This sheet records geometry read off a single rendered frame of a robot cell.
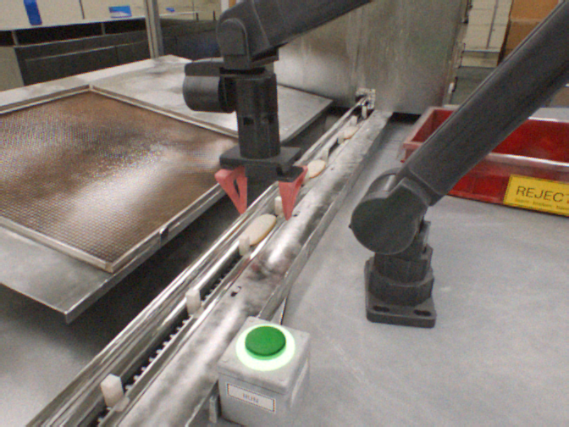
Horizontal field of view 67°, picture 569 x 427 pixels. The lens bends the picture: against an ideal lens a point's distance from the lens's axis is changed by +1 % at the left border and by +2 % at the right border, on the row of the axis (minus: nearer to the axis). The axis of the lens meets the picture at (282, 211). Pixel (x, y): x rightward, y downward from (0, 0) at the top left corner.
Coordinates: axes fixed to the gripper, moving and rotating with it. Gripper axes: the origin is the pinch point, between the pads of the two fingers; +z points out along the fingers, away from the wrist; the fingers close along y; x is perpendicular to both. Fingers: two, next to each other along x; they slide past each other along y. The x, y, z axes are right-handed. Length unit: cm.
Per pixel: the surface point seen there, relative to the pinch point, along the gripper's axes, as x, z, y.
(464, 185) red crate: 34.4, 7.1, 27.6
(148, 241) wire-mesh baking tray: -12.4, 0.3, -11.7
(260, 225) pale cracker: 2.6, 4.3, -2.3
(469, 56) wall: 711, 67, 27
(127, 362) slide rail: -27.0, 5.4, -4.1
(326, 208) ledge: 11.9, 4.5, 5.9
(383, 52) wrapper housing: 80, -13, 3
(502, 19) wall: 710, 17, 64
